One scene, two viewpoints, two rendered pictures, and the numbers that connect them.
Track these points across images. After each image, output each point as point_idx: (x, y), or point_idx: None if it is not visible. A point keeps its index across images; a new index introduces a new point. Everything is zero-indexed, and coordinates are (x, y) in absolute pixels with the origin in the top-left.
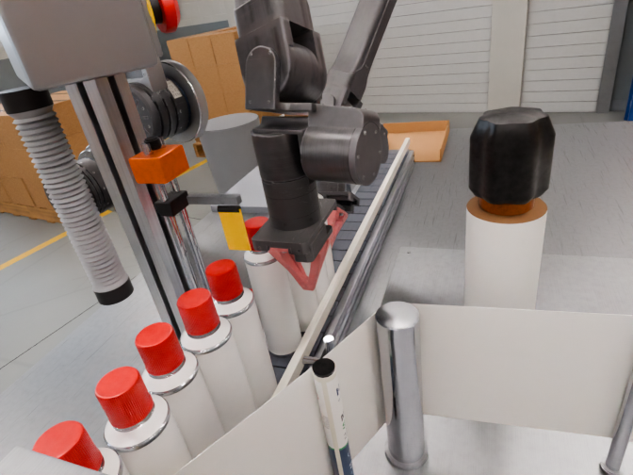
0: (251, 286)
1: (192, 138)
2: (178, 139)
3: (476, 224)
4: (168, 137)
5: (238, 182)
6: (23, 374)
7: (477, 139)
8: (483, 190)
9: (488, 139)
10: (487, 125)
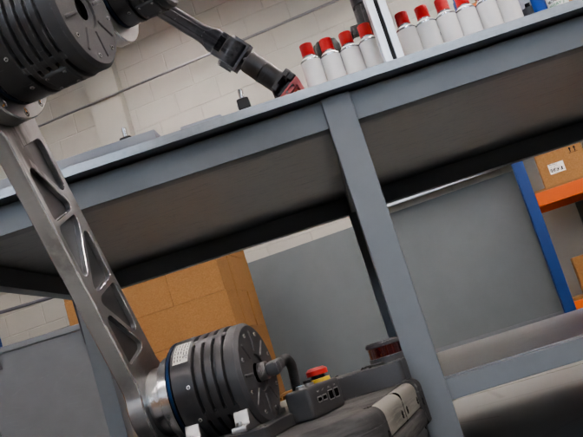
0: (380, 52)
1: (134, 40)
2: (122, 35)
3: (346, 73)
4: (156, 16)
5: (77, 154)
6: (452, 40)
7: (332, 42)
8: (342, 60)
9: (336, 41)
10: (331, 39)
